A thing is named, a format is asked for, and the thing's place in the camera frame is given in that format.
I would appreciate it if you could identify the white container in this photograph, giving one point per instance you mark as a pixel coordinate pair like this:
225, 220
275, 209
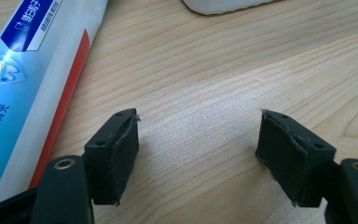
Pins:
227, 6

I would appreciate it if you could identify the blue and white toothpaste box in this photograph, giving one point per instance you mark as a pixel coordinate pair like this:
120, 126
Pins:
21, 102

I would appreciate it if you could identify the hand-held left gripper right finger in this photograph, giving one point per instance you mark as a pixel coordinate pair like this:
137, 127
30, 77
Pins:
292, 158

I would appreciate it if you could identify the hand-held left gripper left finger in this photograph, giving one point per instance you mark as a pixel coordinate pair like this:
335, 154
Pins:
108, 161

